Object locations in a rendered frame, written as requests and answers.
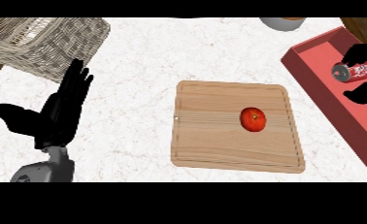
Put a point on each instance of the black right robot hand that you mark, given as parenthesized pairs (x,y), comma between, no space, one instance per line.
(357,55)

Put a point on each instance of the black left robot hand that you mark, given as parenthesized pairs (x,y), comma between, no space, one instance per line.
(58,111)

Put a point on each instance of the red soda can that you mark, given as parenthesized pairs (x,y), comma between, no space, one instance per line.
(351,72)

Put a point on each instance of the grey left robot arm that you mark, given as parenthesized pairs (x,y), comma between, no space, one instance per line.
(46,169)

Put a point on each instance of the red cardboard box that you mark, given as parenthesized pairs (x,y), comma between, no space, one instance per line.
(324,72)

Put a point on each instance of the wooden cutting board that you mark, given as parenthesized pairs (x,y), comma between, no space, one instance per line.
(237,126)

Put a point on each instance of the brown wooden object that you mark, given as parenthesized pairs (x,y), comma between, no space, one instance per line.
(357,26)

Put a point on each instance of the grey round pot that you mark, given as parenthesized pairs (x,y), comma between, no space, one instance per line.
(283,23)

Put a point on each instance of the wicker basket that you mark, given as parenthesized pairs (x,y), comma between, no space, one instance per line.
(47,45)

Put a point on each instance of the red tomato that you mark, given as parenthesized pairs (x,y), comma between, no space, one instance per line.
(252,119)

